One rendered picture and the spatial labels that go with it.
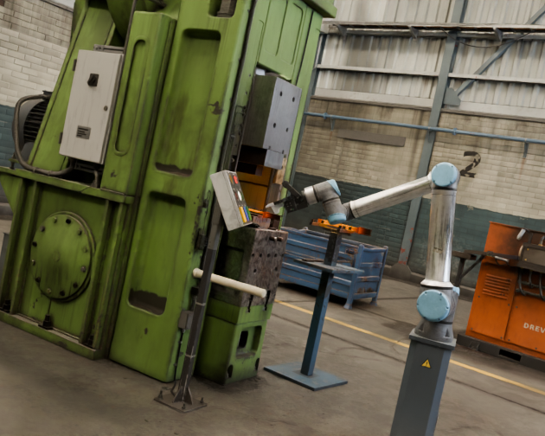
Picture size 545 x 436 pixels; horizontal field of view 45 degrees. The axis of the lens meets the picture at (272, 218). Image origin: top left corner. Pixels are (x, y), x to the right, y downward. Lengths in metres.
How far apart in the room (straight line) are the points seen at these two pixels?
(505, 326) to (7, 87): 6.76
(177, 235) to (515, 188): 8.00
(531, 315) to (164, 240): 3.98
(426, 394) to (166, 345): 1.39
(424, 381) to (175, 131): 1.89
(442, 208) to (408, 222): 8.47
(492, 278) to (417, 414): 3.54
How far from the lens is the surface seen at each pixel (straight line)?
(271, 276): 3.97
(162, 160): 3.84
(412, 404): 3.43
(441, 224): 3.18
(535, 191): 10.99
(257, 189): 4.18
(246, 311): 3.86
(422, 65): 12.25
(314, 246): 7.61
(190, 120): 3.77
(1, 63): 9.49
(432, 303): 3.17
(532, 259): 6.56
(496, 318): 6.83
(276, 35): 4.00
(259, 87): 3.81
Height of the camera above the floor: 1.19
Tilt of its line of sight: 3 degrees down
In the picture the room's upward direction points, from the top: 12 degrees clockwise
